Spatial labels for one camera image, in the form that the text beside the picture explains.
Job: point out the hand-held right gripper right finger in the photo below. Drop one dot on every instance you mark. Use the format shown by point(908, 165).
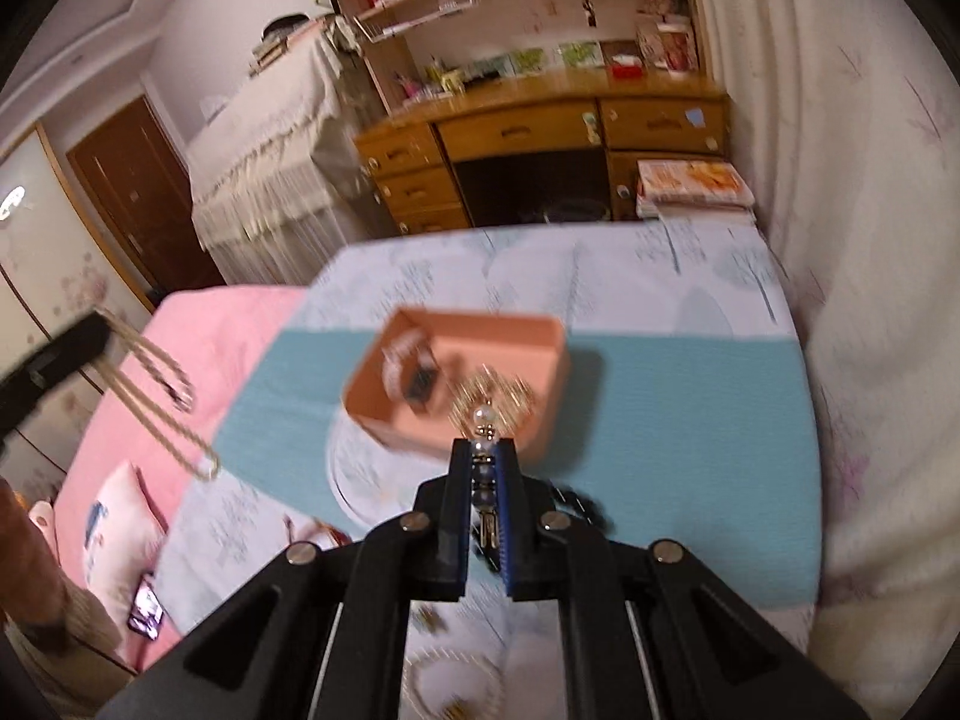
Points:
point(510, 510)

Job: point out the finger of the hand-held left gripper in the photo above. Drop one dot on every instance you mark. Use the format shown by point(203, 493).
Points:
point(64, 356)

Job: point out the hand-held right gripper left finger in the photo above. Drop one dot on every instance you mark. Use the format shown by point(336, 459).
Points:
point(459, 510)

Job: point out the pink jewelry box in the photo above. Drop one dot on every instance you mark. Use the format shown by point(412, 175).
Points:
point(517, 349)

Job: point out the floral wardrobe sliding door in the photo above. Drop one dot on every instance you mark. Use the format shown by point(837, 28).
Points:
point(45, 255)

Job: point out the pink blanket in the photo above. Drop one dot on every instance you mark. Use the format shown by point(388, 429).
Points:
point(187, 330)

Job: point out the white bangle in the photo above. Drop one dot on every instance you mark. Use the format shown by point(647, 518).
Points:
point(401, 356)

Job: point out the brown wooden door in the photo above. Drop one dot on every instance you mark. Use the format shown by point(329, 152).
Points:
point(135, 187)

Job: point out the white embroidered pillow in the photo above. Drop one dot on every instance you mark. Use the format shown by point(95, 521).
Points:
point(120, 532)

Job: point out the tree print tablecloth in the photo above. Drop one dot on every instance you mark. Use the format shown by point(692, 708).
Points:
point(675, 405)

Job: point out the person's brown clothing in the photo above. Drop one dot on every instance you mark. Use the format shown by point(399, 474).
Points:
point(26, 577)

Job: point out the smartphone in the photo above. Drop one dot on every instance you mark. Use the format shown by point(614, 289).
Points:
point(146, 606)

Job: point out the lace covered piano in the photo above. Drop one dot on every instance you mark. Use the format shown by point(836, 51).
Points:
point(262, 135)

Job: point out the beige cloth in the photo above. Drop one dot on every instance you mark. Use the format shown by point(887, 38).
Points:
point(67, 667)

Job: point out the stack of magazines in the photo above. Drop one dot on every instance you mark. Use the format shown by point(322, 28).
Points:
point(694, 184)

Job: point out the wooden desk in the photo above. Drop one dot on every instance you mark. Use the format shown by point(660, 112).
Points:
point(517, 131)

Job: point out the pile of books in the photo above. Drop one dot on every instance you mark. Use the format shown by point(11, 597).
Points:
point(281, 45)

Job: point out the black hat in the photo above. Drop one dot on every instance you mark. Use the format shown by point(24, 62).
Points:
point(285, 22)

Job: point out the white leaf print curtain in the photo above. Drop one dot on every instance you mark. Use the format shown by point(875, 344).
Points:
point(847, 240)

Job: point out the green picture card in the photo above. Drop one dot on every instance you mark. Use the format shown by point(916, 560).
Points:
point(581, 54)
point(487, 69)
point(527, 61)

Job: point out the red box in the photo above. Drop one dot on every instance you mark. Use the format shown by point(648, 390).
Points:
point(626, 69)

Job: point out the wooden bookshelf hutch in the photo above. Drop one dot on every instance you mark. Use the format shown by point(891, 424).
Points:
point(525, 22)

